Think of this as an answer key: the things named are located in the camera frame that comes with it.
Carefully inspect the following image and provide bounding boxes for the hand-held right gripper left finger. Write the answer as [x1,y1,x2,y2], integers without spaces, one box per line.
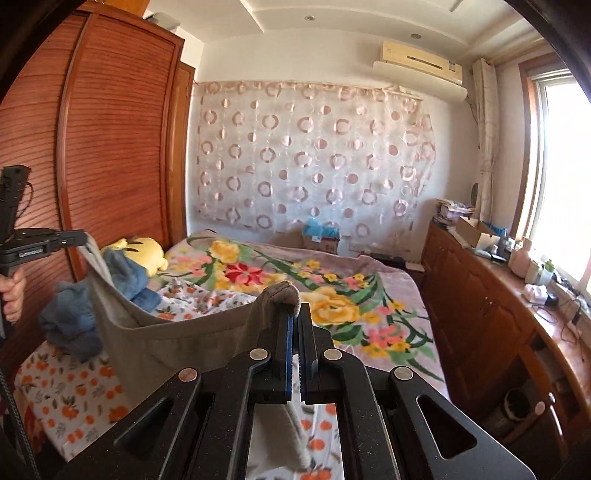
[55,318,294,480]

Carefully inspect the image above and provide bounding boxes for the pink bottle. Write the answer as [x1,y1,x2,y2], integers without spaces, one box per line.
[509,237,535,278]

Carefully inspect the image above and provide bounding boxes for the yellow plush toy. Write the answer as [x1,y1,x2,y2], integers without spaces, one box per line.
[100,236,170,278]

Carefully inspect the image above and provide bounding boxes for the floral blanket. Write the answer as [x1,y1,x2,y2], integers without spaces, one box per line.
[154,230,445,385]

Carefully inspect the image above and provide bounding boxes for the open cardboard box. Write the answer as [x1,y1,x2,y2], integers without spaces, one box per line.
[454,215,502,251]

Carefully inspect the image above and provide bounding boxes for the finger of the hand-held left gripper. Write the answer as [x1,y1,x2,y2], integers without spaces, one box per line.
[51,229,89,253]

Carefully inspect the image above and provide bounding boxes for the grey box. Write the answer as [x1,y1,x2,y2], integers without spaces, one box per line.
[144,11,182,29]

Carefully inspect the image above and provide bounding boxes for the white air conditioner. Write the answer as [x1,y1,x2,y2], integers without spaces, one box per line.
[370,40,468,103]

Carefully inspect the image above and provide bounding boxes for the beige window curtain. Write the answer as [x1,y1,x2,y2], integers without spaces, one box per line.
[470,57,500,223]

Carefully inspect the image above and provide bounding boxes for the sheer circle pattern curtain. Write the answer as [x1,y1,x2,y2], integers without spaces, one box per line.
[193,79,438,232]

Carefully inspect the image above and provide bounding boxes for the orange print bed sheet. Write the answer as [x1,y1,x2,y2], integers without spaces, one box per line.
[13,278,343,480]

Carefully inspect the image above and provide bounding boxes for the person's left hand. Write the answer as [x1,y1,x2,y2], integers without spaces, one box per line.
[0,267,27,324]

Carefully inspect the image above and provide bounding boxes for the pile of papers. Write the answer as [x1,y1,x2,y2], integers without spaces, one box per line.
[435,198,475,228]

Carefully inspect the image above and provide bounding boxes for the cardboard box with blue bag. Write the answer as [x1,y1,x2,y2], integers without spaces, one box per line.
[301,218,343,256]

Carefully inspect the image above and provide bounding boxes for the blue denim jeans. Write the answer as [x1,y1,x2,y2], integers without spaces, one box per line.
[102,249,163,315]

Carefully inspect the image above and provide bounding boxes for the window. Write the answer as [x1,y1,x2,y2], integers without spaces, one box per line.
[512,50,591,319]

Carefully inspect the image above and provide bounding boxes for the long wooden cabinet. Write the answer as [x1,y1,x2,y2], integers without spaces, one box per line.
[419,220,591,480]

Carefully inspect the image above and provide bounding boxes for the wooden slatted wardrobe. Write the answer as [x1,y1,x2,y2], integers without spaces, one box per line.
[0,9,198,370]

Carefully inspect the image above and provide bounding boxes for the khaki pants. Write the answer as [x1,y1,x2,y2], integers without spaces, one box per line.
[78,232,315,472]

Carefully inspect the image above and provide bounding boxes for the grey-green denim pants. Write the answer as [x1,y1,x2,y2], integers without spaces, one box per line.
[38,281,106,364]

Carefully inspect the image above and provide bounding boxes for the black braided cable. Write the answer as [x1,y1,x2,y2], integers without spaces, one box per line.
[0,364,37,480]

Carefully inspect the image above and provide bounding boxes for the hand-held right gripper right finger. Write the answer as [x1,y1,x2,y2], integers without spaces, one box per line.
[294,302,537,480]

